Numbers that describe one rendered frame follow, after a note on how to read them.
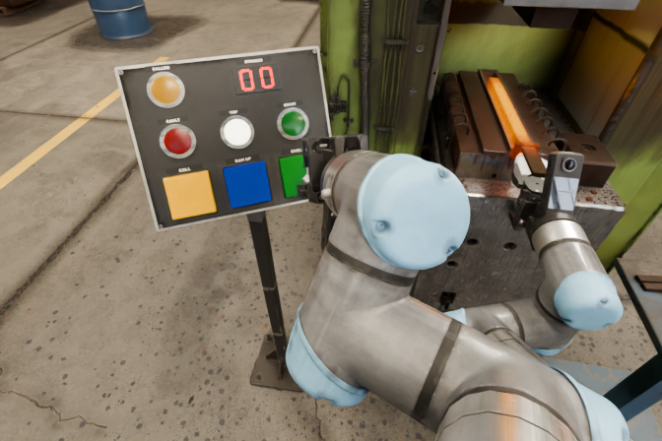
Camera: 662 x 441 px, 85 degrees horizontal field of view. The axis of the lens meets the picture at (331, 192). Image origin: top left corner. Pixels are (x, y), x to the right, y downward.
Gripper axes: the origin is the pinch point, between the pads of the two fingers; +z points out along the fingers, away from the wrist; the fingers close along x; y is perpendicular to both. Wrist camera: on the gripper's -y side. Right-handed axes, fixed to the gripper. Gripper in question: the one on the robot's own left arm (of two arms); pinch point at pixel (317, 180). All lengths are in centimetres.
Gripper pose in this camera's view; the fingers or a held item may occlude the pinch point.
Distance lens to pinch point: 57.7
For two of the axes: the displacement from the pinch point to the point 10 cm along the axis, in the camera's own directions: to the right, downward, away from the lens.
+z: -2.4, -1.6, 9.6
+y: -0.8, -9.8, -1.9
